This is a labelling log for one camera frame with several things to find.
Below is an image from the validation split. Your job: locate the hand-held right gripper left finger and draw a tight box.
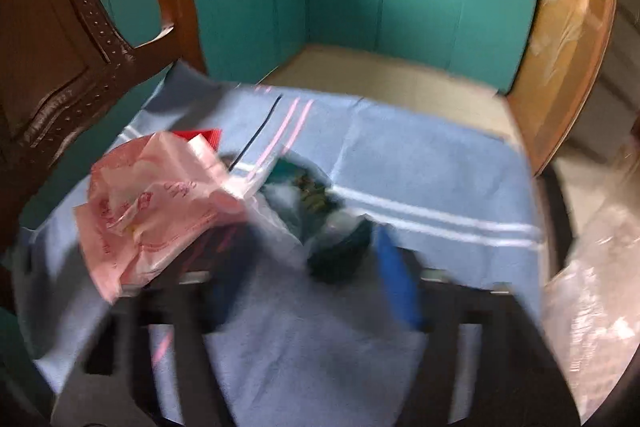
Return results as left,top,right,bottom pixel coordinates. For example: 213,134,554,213
52,227,257,427

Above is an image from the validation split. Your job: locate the clear plastic basket liner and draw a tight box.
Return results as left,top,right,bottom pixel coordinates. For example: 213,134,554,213
542,167,640,413

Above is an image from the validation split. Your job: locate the blue striped cloth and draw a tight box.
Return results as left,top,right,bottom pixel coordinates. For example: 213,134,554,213
10,62,548,427

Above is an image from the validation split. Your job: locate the black cable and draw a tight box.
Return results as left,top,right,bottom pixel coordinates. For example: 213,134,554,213
227,94,283,168

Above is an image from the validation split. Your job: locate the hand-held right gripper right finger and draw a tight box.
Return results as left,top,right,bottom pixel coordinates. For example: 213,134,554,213
372,224,581,427

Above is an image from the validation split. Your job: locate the carved brown wooden chair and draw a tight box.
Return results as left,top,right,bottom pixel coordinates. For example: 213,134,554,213
0,0,207,250

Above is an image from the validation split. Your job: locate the clear bag with dark contents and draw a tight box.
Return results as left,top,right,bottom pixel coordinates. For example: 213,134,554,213
265,157,376,285

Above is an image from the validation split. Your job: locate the pink white plastic bag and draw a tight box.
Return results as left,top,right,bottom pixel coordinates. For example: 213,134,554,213
74,132,251,303

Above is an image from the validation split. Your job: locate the red ribbed packet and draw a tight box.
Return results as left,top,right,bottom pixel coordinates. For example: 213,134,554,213
172,128,223,152

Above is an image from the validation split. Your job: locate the clear plastic bag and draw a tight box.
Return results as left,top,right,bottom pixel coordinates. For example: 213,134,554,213
245,157,366,268

